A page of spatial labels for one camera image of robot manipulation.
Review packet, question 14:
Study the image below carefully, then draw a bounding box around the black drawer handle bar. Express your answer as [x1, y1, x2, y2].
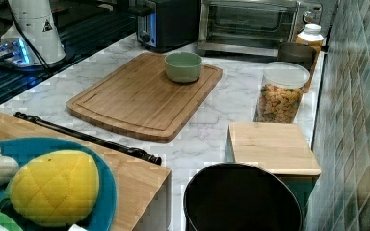
[13, 112, 162, 166]

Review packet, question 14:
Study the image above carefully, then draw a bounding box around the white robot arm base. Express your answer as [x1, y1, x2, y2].
[0, 0, 66, 67]

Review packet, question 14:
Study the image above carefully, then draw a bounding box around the large wooden cutting board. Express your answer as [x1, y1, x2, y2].
[66, 53, 223, 143]

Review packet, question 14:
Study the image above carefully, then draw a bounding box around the green ceramic bowl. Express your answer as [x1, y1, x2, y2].
[165, 52, 202, 83]

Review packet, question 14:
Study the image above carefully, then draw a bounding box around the black round pot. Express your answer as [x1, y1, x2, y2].
[183, 163, 303, 231]

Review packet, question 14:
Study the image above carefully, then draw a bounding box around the black toaster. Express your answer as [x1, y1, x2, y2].
[127, 0, 201, 53]

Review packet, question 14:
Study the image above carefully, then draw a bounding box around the silver toaster oven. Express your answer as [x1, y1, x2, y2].
[198, 0, 322, 57]

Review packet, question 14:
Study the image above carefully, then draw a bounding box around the small light wooden board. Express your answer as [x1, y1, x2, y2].
[225, 122, 322, 176]

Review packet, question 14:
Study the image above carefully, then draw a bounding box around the clear snack container white lid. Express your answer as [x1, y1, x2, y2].
[254, 62, 310, 123]

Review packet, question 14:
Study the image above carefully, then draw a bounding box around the dark metal cup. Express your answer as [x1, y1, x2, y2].
[277, 42, 317, 71]

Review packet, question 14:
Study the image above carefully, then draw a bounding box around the yellow plush pineapple toy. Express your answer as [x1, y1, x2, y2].
[10, 150, 99, 227]

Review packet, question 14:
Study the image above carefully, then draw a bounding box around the orange bottle white cap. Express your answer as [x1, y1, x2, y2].
[296, 23, 324, 52]

